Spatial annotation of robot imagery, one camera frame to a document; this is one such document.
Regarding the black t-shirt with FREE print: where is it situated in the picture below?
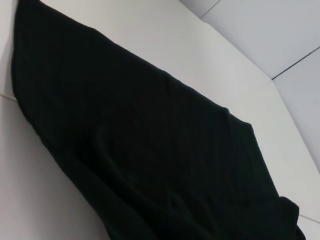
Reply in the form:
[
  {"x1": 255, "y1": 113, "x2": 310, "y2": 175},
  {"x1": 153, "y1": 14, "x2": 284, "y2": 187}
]
[{"x1": 9, "y1": 0, "x2": 307, "y2": 240}]

